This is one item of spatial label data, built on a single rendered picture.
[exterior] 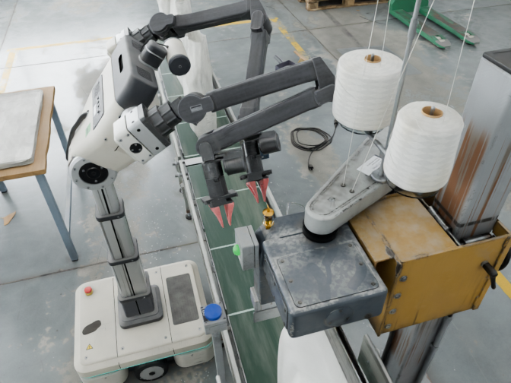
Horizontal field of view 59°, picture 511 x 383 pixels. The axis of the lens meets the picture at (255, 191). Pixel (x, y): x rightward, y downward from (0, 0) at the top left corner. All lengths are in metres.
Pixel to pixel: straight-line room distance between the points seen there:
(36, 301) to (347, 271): 2.20
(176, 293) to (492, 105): 1.78
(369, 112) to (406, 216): 0.30
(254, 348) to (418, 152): 1.33
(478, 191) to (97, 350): 1.77
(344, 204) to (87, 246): 2.26
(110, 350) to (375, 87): 1.70
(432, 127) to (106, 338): 1.82
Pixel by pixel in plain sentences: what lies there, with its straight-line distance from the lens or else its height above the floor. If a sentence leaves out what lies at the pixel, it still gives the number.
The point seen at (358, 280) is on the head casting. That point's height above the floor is 1.34.
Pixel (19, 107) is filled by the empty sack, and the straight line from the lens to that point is 3.13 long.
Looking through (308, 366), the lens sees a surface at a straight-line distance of 1.50.
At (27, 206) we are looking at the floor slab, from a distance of 3.61.
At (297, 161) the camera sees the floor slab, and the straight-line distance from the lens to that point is 3.60.
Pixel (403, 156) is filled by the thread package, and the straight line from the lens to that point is 0.98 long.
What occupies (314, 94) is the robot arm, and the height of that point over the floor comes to 1.57.
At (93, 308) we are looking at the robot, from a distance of 2.46.
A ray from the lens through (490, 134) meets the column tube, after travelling 1.10.
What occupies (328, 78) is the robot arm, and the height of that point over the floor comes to 1.60.
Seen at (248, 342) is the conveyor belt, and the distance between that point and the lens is 2.07.
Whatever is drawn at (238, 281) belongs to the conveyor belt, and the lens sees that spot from 2.26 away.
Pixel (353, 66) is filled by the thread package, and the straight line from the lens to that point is 1.14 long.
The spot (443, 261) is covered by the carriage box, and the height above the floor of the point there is 1.30.
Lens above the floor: 2.17
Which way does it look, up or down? 41 degrees down
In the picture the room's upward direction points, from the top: 1 degrees counter-clockwise
